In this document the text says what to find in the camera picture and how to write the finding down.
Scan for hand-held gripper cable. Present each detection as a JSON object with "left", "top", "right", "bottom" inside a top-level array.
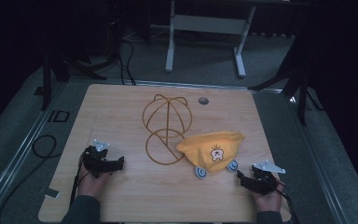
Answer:
[
  {"left": 271, "top": 178, "right": 301, "bottom": 224},
  {"left": 69, "top": 153, "right": 91, "bottom": 207}
]

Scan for left hand-held gripper cable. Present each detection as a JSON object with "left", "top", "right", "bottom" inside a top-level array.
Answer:
[{"left": 69, "top": 153, "right": 91, "bottom": 207}]

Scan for gold wire hat stand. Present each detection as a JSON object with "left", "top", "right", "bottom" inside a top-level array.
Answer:
[{"left": 141, "top": 93, "right": 194, "bottom": 166}]

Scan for white metal desk frame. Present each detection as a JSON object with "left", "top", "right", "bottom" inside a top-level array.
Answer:
[{"left": 164, "top": 0, "right": 257, "bottom": 78}]

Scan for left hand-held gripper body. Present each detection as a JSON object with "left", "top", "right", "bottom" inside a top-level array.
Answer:
[{"left": 82, "top": 138, "right": 117, "bottom": 179}]

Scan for yellow hat with bear print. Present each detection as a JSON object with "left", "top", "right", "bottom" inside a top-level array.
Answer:
[{"left": 175, "top": 131, "right": 247, "bottom": 180}]

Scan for person's left hand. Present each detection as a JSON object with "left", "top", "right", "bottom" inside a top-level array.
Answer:
[{"left": 76, "top": 169, "right": 114, "bottom": 201}]

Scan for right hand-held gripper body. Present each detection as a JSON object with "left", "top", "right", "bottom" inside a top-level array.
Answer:
[{"left": 247, "top": 160, "right": 287, "bottom": 197}]

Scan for black metal stand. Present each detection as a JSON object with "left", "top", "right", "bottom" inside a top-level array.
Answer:
[
  {"left": 247, "top": 27, "right": 325, "bottom": 126},
  {"left": 41, "top": 43, "right": 108, "bottom": 112}
]

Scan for black cables on floor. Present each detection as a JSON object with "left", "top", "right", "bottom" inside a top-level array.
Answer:
[{"left": 116, "top": 35, "right": 138, "bottom": 87}]

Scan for person's right hand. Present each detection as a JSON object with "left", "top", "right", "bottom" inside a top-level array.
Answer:
[{"left": 249, "top": 181, "right": 284, "bottom": 214}]

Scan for right hand-held gripper cable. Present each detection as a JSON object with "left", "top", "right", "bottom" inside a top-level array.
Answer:
[{"left": 271, "top": 178, "right": 301, "bottom": 224}]

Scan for black floor cable loop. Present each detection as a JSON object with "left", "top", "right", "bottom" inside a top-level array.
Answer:
[{"left": 0, "top": 133, "right": 59, "bottom": 224}]

